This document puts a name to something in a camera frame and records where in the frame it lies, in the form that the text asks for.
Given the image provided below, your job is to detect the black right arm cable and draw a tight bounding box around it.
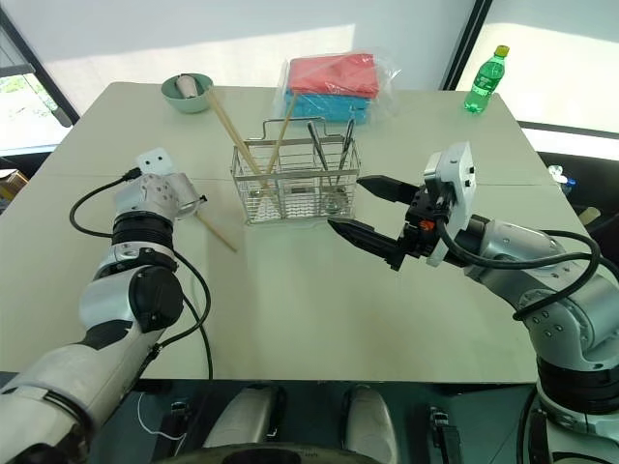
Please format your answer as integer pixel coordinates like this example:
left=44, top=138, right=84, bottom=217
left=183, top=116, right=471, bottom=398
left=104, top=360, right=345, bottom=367
left=436, top=222, right=604, bottom=323

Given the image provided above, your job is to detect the silver rounded robot leg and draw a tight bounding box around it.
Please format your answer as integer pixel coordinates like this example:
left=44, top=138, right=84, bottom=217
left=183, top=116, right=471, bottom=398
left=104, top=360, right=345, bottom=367
left=343, top=385, right=401, bottom=464
left=201, top=385, right=282, bottom=451

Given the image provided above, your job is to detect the wooden chopstick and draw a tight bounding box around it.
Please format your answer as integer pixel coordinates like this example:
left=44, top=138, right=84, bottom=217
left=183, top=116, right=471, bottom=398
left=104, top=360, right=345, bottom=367
left=264, top=93, right=298, bottom=176
left=206, top=90, right=271, bottom=193
left=192, top=211, right=240, bottom=254

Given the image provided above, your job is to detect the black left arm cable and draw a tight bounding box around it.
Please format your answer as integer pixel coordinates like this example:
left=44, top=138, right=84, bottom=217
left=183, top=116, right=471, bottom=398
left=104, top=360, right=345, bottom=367
left=69, top=168, right=215, bottom=381

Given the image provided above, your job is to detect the thin white wire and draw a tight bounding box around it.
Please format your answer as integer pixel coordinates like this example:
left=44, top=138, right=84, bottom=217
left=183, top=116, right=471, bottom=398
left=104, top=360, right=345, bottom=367
left=136, top=390, right=189, bottom=442

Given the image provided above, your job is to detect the dark rounded robot torso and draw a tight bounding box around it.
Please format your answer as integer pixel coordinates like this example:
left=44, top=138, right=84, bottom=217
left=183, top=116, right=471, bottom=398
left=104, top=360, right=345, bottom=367
left=177, top=433, right=369, bottom=464

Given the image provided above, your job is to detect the blue folded cloth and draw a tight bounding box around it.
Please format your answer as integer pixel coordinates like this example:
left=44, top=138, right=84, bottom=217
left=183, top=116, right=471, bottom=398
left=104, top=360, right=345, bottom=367
left=281, top=88, right=374, bottom=128

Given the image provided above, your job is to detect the cardboard box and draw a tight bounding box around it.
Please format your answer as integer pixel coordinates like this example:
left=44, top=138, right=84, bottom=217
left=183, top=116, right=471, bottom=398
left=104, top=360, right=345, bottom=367
left=0, top=167, right=31, bottom=205

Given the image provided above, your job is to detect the clear plastic bag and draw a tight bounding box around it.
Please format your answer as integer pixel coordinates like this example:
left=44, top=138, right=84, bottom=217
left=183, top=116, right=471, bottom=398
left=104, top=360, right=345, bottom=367
left=272, top=46, right=403, bottom=129

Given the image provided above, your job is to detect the metal wire basket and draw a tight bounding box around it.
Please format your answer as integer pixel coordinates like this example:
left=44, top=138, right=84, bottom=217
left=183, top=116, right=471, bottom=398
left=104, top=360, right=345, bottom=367
left=228, top=117, right=364, bottom=228

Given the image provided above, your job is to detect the white and blue small object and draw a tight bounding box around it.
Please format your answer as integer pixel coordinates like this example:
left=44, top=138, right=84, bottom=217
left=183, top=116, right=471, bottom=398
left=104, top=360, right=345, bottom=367
left=545, top=163, right=579, bottom=188

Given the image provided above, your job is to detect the black window frame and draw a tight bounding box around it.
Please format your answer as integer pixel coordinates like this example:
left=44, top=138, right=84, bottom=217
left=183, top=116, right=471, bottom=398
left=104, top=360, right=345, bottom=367
left=436, top=0, right=505, bottom=91
left=0, top=8, right=81, bottom=130

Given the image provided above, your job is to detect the metal spoon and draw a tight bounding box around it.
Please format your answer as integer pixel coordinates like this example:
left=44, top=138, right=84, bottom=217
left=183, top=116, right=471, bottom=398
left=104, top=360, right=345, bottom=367
left=307, top=120, right=336, bottom=214
left=331, top=117, right=357, bottom=214

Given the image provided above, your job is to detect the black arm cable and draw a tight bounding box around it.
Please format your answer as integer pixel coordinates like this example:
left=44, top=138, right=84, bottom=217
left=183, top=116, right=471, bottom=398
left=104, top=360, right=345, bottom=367
left=69, top=168, right=215, bottom=381
left=436, top=222, right=604, bottom=323

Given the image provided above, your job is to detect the green bowl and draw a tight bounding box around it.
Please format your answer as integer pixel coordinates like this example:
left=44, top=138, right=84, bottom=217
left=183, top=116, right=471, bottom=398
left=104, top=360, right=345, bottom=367
left=161, top=72, right=216, bottom=116

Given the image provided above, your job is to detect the green plastic bottle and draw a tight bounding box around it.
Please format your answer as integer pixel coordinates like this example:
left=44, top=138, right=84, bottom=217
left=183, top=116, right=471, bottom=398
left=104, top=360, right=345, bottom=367
left=463, top=43, right=512, bottom=115

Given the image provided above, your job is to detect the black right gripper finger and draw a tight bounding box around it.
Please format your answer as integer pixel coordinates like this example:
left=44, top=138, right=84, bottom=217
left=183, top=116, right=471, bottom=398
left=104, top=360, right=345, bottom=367
left=356, top=175, right=419, bottom=207
left=327, top=217, right=405, bottom=273

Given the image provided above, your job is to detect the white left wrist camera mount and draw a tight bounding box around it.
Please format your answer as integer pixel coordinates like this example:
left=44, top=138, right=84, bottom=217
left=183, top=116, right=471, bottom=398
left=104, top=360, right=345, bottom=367
left=135, top=148, right=175, bottom=177

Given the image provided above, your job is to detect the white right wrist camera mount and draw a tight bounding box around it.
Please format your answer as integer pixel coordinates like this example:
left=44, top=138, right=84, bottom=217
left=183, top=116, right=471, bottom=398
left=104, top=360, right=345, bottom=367
left=423, top=140, right=478, bottom=268

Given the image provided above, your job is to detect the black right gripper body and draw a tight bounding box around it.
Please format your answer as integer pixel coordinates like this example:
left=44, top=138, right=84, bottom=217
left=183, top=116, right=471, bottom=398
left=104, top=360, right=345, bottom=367
left=397, top=185, right=455, bottom=262

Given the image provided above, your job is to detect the red folded cloth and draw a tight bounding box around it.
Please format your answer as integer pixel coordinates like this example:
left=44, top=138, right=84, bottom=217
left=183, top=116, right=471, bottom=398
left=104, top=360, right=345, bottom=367
left=287, top=52, right=381, bottom=101

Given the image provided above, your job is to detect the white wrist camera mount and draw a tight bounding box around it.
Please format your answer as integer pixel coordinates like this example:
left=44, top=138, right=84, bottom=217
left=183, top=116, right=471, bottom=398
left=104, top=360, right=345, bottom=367
left=423, top=140, right=478, bottom=268
left=135, top=148, right=175, bottom=177

